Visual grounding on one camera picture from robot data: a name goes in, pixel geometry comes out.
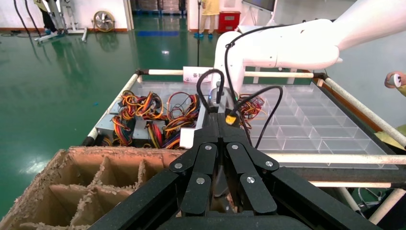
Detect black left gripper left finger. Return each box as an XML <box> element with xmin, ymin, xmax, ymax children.
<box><xmin>89</xmin><ymin>113</ymin><xmax>220</xmax><ymax>230</ymax></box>

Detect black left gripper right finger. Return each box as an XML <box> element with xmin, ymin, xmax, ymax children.
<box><xmin>219</xmin><ymin>113</ymin><xmax>381</xmax><ymax>230</ymax></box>

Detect bystander hand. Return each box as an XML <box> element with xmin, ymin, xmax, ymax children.
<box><xmin>384</xmin><ymin>71</ymin><xmax>406</xmax><ymax>90</ymax></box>

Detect clear plastic divider tray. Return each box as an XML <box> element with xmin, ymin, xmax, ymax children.
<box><xmin>109</xmin><ymin>81</ymin><xmax>399</xmax><ymax>170</ymax></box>

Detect white sign with red text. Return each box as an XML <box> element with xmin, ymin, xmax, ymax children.
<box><xmin>183</xmin><ymin>66</ymin><xmax>214</xmax><ymax>84</ymax></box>

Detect silver power supply black connector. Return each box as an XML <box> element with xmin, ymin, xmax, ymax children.
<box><xmin>94</xmin><ymin>115</ymin><xmax>147</xmax><ymax>148</ymax></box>

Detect thin black pole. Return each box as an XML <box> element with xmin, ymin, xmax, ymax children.
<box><xmin>196</xmin><ymin>0</ymin><xmax>201</xmax><ymax>68</ymax></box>

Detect red cabinet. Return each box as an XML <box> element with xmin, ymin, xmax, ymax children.
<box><xmin>218</xmin><ymin>11</ymin><xmax>241</xmax><ymax>34</ymax></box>

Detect brown cardboard box with dividers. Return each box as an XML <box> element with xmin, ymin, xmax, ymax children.
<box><xmin>0</xmin><ymin>146</ymin><xmax>191</xmax><ymax>230</ymax></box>

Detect person in yellow shirt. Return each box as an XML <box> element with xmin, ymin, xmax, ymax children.
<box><xmin>193</xmin><ymin>0</ymin><xmax>220</xmax><ymax>40</ymax></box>

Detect yellow green fabric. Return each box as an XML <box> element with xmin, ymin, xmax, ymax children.
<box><xmin>373</xmin><ymin>124</ymin><xmax>406</xmax><ymax>150</ymax></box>

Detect dark display screen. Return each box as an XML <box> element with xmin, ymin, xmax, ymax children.
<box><xmin>242</xmin><ymin>0</ymin><xmax>277</xmax><ymax>12</ymax></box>

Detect stacked dark pallets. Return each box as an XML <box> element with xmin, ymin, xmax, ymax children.
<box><xmin>133</xmin><ymin>0</ymin><xmax>188</xmax><ymax>16</ymax></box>

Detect round floor fan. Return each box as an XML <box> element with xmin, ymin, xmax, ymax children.
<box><xmin>93</xmin><ymin>11</ymin><xmax>116</xmax><ymax>33</ymax></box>

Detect white equipment stand base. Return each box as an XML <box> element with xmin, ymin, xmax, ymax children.
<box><xmin>34</xmin><ymin>0</ymin><xmax>89</xmax><ymax>43</ymax></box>

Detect person in black trousers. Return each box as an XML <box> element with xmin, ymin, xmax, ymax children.
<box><xmin>33</xmin><ymin>0</ymin><xmax>60</xmax><ymax>35</ymax></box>

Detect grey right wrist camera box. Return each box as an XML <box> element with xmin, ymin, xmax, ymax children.
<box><xmin>196</xmin><ymin>88</ymin><xmax>230</xmax><ymax>131</ymax></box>

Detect silver power supply purple cables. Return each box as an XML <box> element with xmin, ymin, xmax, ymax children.
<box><xmin>144</xmin><ymin>122</ymin><xmax>182</xmax><ymax>150</ymax></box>

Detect silver power supply coloured cables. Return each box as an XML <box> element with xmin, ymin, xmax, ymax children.
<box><xmin>237</xmin><ymin>93</ymin><xmax>267</xmax><ymax>129</ymax></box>

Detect black cable with yellow plug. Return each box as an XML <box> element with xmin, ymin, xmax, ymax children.
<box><xmin>225</xmin><ymin>85</ymin><xmax>284</xmax><ymax>150</ymax></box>

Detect black looped cable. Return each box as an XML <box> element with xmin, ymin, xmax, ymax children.
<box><xmin>196</xmin><ymin>69</ymin><xmax>226</xmax><ymax>112</ymax></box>

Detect white pipe cart frame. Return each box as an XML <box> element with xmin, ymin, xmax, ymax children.
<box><xmin>81</xmin><ymin>68</ymin><xmax>406</xmax><ymax>225</ymax></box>

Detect black hanging hose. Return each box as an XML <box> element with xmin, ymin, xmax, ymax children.
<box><xmin>12</xmin><ymin>0</ymin><xmax>33</xmax><ymax>33</ymax></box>
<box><xmin>24</xmin><ymin>0</ymin><xmax>43</xmax><ymax>37</ymax></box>

